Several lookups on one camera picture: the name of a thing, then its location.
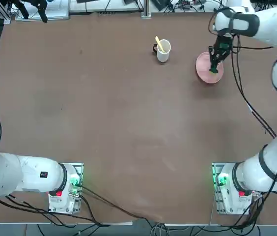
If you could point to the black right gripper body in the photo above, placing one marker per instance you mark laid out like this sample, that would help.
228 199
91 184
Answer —
223 45

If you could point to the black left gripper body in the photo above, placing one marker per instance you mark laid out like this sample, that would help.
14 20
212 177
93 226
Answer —
30 1

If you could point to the green and yellow sponge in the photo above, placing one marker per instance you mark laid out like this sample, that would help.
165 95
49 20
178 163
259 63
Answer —
212 72

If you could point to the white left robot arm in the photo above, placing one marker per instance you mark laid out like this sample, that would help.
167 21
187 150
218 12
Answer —
30 174

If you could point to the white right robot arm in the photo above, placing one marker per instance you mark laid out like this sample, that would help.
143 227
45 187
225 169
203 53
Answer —
276 24

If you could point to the pink plate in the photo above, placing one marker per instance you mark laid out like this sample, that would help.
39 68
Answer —
203 68

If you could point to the metal framed white tray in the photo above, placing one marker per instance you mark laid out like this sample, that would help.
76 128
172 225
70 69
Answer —
57 9

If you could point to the yellow spoon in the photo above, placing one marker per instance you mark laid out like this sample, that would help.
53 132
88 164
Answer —
158 41

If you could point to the power strip with red switches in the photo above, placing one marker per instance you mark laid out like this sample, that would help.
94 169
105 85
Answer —
186 3

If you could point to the dark grey box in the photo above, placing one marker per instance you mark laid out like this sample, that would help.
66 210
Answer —
160 4

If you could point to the aluminium frame rail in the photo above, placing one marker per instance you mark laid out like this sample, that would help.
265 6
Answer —
4 14

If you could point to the upright post with bracket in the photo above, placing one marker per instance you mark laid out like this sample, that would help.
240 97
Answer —
146 9

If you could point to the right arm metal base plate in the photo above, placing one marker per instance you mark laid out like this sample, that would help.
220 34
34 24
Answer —
215 204

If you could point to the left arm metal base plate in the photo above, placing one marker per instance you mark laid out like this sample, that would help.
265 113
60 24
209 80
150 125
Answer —
77 209

